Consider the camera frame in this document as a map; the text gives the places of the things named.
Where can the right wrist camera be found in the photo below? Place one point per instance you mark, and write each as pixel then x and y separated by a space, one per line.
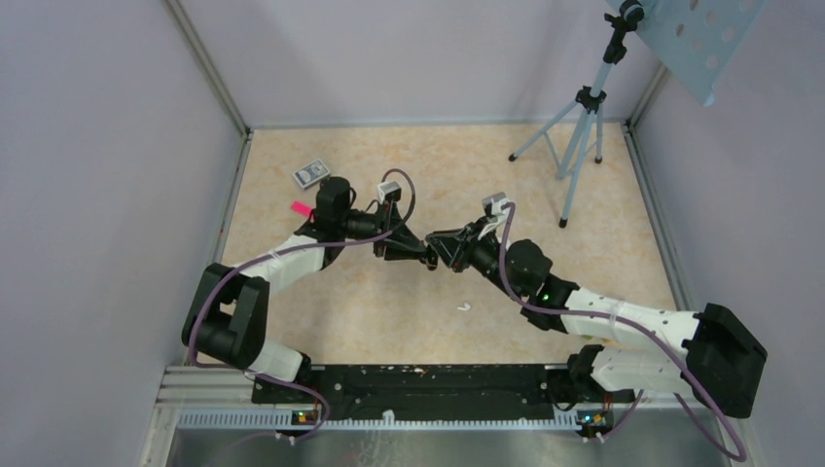
pixel 495 212

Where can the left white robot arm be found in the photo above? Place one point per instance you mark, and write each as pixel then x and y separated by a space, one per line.
pixel 228 316

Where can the black round charging case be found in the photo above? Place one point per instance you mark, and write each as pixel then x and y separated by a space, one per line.
pixel 430 259

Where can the grey card box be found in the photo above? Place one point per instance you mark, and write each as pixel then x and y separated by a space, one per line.
pixel 311 174

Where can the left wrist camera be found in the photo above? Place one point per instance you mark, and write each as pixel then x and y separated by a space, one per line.
pixel 389 191

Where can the pink marker strip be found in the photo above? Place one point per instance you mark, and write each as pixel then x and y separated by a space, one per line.
pixel 302 209

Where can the grey tripod stand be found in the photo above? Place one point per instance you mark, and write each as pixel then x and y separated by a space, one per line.
pixel 588 132

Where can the white comb cable duct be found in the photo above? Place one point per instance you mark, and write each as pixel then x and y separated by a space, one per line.
pixel 286 420

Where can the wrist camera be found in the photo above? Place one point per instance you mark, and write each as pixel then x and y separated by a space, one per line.
pixel 389 191
pixel 495 212

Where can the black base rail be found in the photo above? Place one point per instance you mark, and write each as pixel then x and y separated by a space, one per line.
pixel 476 392

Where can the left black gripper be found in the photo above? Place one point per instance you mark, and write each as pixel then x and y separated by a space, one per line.
pixel 403 244

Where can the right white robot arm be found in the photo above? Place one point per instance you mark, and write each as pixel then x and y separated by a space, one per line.
pixel 709 354

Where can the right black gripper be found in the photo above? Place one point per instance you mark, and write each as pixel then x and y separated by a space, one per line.
pixel 456 247

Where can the perforated blue metal plate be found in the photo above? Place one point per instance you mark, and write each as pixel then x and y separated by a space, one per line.
pixel 694 39

